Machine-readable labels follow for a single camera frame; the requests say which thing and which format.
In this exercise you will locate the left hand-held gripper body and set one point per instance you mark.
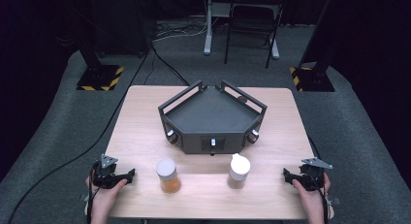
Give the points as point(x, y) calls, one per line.
point(105, 178)

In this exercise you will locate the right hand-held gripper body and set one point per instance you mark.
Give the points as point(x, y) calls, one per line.
point(311, 178)

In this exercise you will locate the orange spice jar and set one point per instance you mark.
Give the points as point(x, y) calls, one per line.
point(169, 182)

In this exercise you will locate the white tabbed-lid spice jar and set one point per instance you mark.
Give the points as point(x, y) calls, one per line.
point(239, 169)

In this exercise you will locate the dark grey corner shelf rack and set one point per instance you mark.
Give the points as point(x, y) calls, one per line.
point(210, 117)

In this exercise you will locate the person's left hand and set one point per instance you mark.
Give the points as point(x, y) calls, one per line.
point(101, 198)

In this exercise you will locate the person's right hand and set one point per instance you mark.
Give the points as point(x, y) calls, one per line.
point(315, 199)

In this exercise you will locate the black stand with striped base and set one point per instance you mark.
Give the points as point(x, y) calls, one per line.
point(100, 78)
point(313, 80)

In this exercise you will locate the black case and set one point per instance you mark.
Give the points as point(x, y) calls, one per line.
point(122, 23)

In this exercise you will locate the black folding chair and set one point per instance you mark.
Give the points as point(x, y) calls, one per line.
point(252, 17)

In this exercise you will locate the white desk frame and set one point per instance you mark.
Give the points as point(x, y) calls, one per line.
point(208, 39)

